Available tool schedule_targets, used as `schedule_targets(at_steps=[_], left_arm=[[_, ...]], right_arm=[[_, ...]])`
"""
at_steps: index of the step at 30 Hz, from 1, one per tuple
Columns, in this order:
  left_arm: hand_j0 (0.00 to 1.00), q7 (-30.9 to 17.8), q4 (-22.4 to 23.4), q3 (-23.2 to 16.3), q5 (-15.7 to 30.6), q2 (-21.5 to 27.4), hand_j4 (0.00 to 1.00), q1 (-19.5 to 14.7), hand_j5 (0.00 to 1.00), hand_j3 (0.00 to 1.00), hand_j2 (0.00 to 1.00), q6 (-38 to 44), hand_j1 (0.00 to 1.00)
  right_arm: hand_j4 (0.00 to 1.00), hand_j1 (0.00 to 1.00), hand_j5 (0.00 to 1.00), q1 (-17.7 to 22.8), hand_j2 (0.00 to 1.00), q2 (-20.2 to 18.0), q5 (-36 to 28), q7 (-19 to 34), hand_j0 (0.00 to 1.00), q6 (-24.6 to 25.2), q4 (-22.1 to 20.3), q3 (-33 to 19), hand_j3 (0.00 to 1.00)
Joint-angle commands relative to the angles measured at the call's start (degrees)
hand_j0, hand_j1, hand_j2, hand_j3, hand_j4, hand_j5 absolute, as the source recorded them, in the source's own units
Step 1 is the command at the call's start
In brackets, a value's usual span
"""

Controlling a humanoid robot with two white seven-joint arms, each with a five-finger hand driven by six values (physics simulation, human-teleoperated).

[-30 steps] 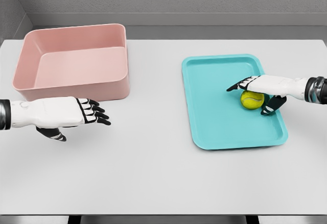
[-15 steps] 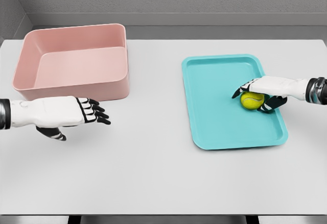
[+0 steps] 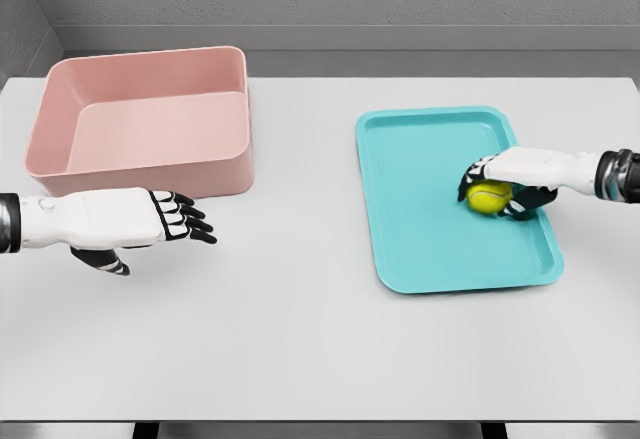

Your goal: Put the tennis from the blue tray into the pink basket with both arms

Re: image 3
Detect blue plastic tray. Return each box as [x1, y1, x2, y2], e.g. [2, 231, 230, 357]
[355, 105, 565, 297]

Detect yellow tennis ball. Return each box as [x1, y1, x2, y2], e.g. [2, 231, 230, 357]
[466, 178, 514, 217]

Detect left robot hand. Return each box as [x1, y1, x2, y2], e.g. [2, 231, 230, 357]
[64, 187, 219, 277]

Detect pink plastic basket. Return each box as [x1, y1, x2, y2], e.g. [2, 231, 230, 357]
[23, 45, 254, 200]

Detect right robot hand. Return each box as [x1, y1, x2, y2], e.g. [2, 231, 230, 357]
[456, 146, 564, 222]

